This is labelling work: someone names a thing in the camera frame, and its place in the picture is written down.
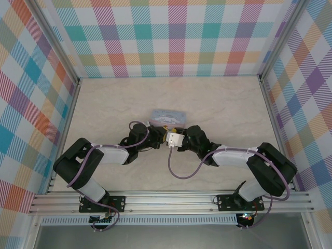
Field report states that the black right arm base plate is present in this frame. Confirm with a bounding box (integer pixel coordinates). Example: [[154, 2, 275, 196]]
[[216, 193, 266, 212]]

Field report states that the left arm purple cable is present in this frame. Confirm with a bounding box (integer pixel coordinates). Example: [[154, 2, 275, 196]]
[[66, 120, 150, 232]]

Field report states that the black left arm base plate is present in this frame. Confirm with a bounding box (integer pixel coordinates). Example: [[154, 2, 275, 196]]
[[79, 195, 127, 214]]

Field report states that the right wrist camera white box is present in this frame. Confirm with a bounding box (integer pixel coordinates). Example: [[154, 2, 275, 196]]
[[165, 131, 186, 149]]

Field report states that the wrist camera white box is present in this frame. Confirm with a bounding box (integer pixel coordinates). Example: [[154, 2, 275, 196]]
[[165, 131, 186, 149]]

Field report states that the aluminium mounting rail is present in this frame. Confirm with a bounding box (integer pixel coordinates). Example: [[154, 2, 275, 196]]
[[28, 190, 315, 215]]

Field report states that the aluminium frame post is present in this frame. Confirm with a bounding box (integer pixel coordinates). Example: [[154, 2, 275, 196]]
[[256, 0, 307, 81], [30, 0, 82, 86]]

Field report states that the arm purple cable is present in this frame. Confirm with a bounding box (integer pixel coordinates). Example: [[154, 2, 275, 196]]
[[66, 120, 150, 232], [168, 146, 292, 230]]

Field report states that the grey metal panel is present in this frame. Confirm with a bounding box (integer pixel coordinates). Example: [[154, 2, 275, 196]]
[[33, 224, 312, 249]]

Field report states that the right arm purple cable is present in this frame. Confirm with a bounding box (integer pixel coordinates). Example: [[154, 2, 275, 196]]
[[168, 146, 292, 230]]

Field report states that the white slotted cable duct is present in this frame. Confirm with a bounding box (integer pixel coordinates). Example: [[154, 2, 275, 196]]
[[41, 214, 238, 226]]

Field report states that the aluminium side rail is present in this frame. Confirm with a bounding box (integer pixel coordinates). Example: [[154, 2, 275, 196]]
[[45, 77, 81, 195], [258, 75, 298, 192]]

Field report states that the blue cartoon tin box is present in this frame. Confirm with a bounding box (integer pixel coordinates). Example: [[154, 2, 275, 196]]
[[150, 108, 187, 129]]

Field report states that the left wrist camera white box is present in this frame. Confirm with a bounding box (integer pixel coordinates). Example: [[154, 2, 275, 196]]
[[165, 131, 186, 149]]

